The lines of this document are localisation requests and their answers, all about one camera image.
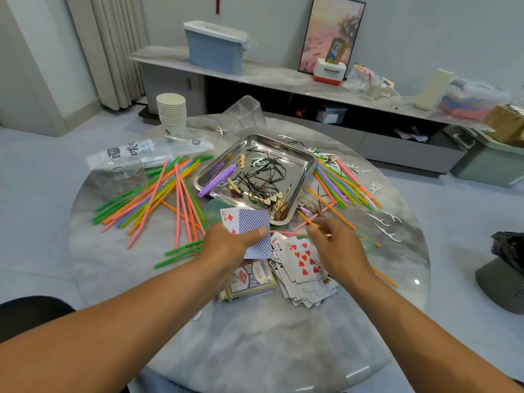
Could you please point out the metal tray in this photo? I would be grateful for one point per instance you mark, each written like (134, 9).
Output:
(291, 151)

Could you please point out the pile of playing cards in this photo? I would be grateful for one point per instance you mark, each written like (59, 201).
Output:
(303, 262)

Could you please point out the colourful matchbox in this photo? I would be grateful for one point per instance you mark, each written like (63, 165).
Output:
(250, 282)

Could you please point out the trash bin with black bag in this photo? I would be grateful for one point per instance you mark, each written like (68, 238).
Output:
(503, 272)

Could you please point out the clear bag of snacks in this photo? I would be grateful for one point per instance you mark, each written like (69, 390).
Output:
(358, 77)

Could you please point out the grey green storage bin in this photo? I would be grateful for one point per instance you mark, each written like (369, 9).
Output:
(494, 162)

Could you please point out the small colourful box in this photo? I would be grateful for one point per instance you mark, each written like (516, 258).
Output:
(336, 50)

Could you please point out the clear printed plastic bag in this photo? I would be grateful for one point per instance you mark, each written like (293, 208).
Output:
(143, 153)

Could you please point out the cream paper roll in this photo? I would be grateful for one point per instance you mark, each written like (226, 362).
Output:
(433, 88)

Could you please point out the clear storage box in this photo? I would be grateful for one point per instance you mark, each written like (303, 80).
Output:
(472, 100)

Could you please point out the person's left forearm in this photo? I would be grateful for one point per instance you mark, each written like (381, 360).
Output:
(98, 339)

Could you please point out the loose papers in cabinet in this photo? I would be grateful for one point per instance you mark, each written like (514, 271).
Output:
(413, 133)

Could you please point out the grey cabinet with marble top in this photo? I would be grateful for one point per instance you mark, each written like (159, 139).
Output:
(262, 73)

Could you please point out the pile of colourful straws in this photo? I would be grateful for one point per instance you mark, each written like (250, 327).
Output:
(147, 202)

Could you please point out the framed pink picture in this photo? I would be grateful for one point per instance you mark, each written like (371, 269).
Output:
(319, 32)

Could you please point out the person's right forearm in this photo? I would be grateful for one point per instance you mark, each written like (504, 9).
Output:
(438, 335)

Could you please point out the clear ribbed organizer box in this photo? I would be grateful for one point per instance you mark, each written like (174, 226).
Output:
(243, 114)

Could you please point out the white box in cabinet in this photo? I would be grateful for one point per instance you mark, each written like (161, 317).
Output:
(332, 115)

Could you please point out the person's left hand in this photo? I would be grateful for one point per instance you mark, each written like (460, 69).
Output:
(233, 253)

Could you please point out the pile of floss picks and clips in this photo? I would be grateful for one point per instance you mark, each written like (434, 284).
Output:
(262, 180)

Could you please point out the beige curtain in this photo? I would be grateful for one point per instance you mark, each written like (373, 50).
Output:
(105, 49)

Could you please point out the colourful small packet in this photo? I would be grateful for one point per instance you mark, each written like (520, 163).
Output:
(387, 82)

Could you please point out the white and red small box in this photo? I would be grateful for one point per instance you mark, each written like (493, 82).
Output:
(329, 72)

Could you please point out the cardboard box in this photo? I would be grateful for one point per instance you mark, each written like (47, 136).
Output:
(508, 125)

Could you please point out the person's right hand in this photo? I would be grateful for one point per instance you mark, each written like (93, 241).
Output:
(344, 253)

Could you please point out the group of white paper cups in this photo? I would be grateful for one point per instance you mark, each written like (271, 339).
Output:
(171, 114)

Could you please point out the blue storage box white lid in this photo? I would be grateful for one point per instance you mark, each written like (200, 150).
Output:
(215, 47)

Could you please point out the white floss pick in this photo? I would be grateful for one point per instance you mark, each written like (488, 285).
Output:
(381, 215)
(219, 131)
(389, 235)

